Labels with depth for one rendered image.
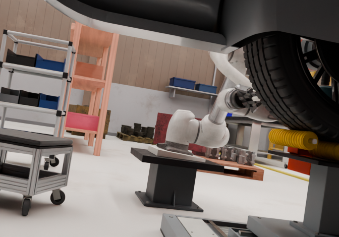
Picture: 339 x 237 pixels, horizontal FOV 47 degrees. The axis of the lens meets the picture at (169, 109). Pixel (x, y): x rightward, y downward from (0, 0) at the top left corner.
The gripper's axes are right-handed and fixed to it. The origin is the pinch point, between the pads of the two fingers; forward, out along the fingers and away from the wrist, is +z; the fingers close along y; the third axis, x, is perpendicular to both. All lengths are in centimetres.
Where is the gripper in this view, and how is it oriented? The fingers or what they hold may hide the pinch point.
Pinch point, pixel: (259, 97)
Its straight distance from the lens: 144.5
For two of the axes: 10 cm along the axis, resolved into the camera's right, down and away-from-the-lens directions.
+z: 1.7, -0.1, -9.9
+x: 8.0, -5.9, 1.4
